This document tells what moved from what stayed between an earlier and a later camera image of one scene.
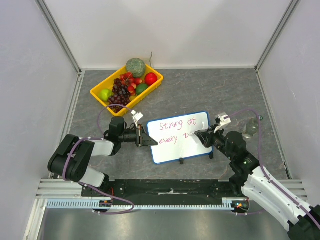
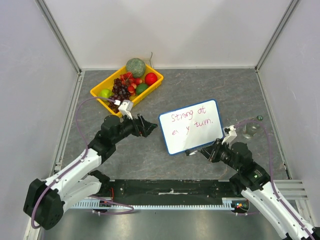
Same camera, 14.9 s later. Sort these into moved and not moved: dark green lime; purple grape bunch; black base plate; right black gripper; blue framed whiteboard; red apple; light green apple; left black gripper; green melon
Moved: right black gripper; left black gripper; blue framed whiteboard
Not moved: light green apple; red apple; dark green lime; green melon; black base plate; purple grape bunch
